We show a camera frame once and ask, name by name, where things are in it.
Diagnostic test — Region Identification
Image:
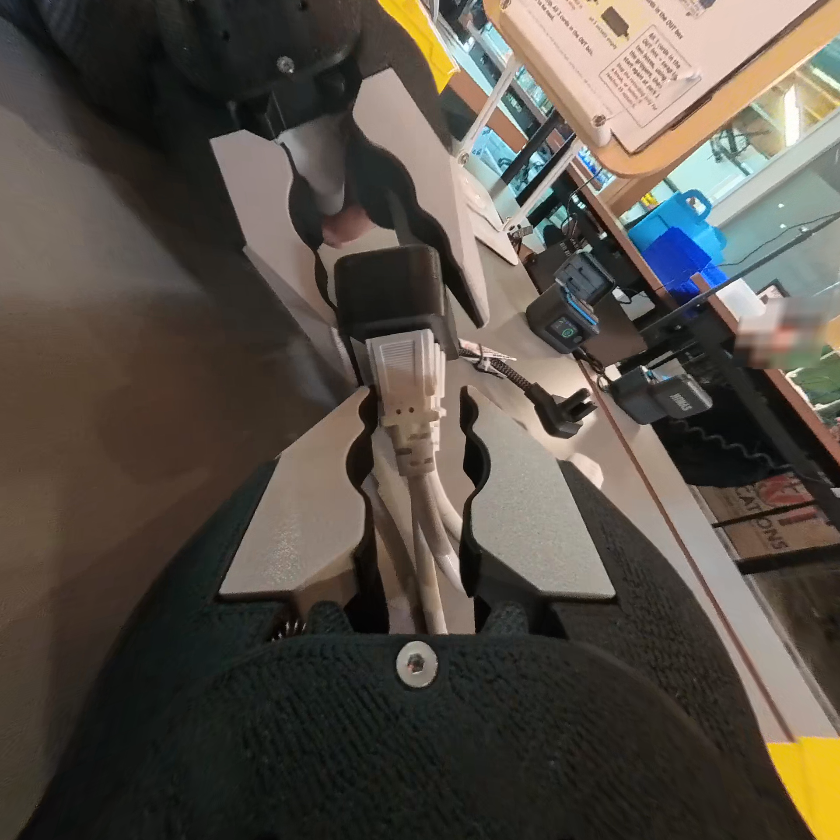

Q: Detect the cardboard box with red print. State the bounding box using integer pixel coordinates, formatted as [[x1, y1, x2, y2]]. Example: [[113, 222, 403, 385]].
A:
[[696, 476, 840, 572]]

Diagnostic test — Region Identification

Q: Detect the brown-edged desk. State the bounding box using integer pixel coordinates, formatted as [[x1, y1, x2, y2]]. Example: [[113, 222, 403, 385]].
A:
[[453, 66, 840, 473]]

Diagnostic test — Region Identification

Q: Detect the light blue plastic case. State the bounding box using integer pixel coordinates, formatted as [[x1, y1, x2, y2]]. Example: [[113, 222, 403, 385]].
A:
[[626, 189, 728, 263]]

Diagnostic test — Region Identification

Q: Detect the black flat plug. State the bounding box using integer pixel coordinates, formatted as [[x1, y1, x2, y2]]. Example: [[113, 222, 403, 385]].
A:
[[533, 384, 599, 441]]

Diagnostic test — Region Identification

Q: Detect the black coiled cable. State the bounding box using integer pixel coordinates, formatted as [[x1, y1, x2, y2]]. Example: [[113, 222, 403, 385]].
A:
[[656, 413, 821, 487]]

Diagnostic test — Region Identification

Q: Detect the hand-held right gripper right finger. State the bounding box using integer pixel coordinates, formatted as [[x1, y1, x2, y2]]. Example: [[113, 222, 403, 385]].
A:
[[458, 386, 618, 605]]

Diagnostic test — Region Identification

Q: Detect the white plastic box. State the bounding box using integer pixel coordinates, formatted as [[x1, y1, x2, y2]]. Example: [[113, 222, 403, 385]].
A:
[[718, 279, 769, 322]]

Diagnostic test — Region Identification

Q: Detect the black braided cable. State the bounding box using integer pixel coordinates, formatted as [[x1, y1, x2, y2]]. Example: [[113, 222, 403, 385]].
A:
[[459, 344, 546, 401]]

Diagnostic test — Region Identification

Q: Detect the dark blue bin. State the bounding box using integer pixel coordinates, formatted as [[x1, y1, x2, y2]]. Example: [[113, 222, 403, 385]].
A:
[[646, 226, 713, 299]]

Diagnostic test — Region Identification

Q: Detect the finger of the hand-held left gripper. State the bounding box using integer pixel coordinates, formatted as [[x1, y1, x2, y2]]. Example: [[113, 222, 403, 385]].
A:
[[351, 69, 492, 330], [210, 130, 368, 388]]

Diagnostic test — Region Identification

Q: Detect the white board stand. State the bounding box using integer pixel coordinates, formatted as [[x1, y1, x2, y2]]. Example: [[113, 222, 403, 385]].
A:
[[453, 52, 585, 266]]

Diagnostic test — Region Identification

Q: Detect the black power strip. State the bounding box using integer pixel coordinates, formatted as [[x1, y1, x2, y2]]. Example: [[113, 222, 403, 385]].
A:
[[333, 244, 460, 358]]

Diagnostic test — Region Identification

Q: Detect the black device with white print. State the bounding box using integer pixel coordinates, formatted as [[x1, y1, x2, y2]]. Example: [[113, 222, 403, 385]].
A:
[[610, 366, 714, 426]]

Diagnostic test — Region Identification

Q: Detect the glass partition window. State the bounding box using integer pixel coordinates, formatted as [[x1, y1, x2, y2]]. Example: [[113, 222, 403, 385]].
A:
[[663, 39, 840, 316]]

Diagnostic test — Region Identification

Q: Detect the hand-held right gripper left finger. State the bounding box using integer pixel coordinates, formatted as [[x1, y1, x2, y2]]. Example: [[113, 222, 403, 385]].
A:
[[218, 386, 389, 634]]

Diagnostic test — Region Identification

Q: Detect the person's left forearm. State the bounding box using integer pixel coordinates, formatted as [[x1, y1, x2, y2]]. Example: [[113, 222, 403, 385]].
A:
[[0, 0, 231, 126]]

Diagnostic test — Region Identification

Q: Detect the white power cable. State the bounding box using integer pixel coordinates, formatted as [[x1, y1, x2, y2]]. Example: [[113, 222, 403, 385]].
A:
[[420, 479, 463, 592], [400, 472, 450, 634], [433, 482, 465, 539]]

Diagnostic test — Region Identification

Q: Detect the person's left hand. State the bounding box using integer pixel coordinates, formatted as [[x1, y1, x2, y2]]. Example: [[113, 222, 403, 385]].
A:
[[320, 206, 378, 249]]

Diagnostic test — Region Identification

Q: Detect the plywood board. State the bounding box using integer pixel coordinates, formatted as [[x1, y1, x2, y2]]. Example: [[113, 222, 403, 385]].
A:
[[482, 0, 840, 179]]

